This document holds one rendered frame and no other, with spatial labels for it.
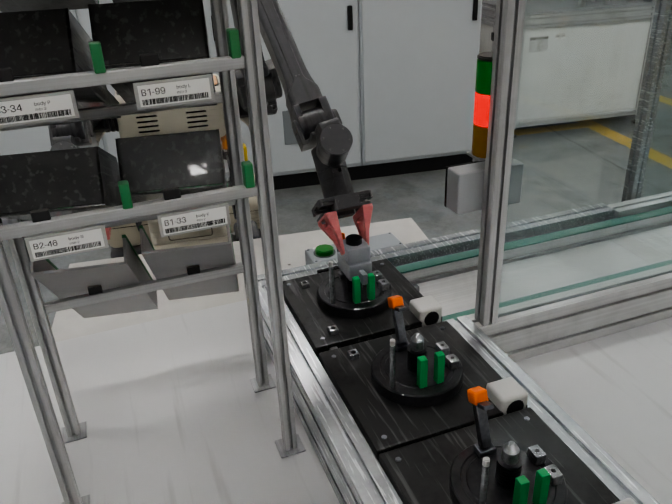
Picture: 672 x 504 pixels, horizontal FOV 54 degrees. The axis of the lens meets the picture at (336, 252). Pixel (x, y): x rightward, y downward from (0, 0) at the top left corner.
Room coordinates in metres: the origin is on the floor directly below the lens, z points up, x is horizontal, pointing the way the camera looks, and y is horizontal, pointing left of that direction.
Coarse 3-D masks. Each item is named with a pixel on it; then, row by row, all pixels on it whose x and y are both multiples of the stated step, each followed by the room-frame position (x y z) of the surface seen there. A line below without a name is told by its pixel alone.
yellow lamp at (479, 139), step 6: (474, 126) 0.99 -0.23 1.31; (474, 132) 0.99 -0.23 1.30; (480, 132) 0.98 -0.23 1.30; (486, 132) 0.98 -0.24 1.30; (474, 138) 0.99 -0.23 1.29; (480, 138) 0.98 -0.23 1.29; (486, 138) 0.98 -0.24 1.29; (474, 144) 0.99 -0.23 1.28; (480, 144) 0.98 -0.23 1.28; (486, 144) 0.98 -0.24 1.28; (474, 150) 0.99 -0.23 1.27; (480, 150) 0.98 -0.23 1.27; (486, 150) 0.98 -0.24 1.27; (480, 156) 0.98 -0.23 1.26
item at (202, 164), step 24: (120, 144) 0.80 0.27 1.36; (144, 144) 0.81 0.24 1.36; (168, 144) 0.81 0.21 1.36; (192, 144) 0.81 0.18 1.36; (216, 144) 0.82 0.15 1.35; (120, 168) 0.79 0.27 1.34; (144, 168) 0.79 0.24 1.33; (168, 168) 0.80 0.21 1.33; (192, 168) 0.80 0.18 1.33; (216, 168) 0.80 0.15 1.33; (144, 192) 0.78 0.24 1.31; (192, 192) 0.84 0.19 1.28
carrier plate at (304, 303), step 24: (384, 264) 1.17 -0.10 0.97; (288, 288) 1.09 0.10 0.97; (312, 288) 1.09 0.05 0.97; (408, 288) 1.07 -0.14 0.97; (312, 312) 1.00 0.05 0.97; (384, 312) 0.99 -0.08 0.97; (408, 312) 0.99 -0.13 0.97; (312, 336) 0.93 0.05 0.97; (336, 336) 0.92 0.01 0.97; (360, 336) 0.92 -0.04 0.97
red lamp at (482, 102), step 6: (480, 96) 0.98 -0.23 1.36; (486, 96) 0.98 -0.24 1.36; (474, 102) 1.00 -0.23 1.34; (480, 102) 0.98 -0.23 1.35; (486, 102) 0.98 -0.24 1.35; (474, 108) 1.00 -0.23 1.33; (480, 108) 0.98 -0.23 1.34; (486, 108) 0.98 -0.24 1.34; (474, 114) 1.00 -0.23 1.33; (480, 114) 0.98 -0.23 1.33; (486, 114) 0.98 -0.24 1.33; (474, 120) 1.00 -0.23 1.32; (480, 120) 0.98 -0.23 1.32; (486, 120) 0.98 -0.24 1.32; (480, 126) 0.98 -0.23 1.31; (486, 126) 0.98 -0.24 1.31
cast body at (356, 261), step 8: (344, 240) 1.06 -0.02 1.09; (352, 240) 1.04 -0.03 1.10; (360, 240) 1.04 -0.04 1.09; (344, 248) 1.03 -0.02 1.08; (352, 248) 1.02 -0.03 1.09; (360, 248) 1.03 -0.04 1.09; (368, 248) 1.03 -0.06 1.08; (344, 256) 1.03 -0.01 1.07; (352, 256) 1.02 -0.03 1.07; (360, 256) 1.02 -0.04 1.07; (368, 256) 1.03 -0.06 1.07; (344, 264) 1.03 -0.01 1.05; (352, 264) 1.02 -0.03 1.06; (360, 264) 1.02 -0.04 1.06; (368, 264) 1.02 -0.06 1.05; (344, 272) 1.04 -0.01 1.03; (352, 272) 1.01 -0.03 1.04; (360, 272) 1.01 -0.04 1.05; (368, 272) 1.02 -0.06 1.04; (360, 280) 1.01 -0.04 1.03
